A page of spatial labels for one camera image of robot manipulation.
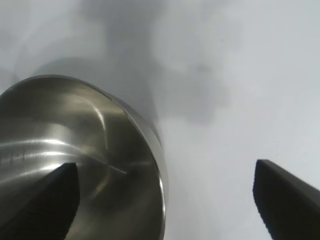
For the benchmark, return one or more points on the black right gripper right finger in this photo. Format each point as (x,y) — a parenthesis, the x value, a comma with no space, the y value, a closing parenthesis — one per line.
(287,205)

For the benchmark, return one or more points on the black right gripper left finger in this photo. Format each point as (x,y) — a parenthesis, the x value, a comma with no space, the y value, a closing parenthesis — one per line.
(40,207)

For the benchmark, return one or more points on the stainless steel mixing bowl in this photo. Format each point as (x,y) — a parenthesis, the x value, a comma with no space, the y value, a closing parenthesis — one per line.
(75,120)

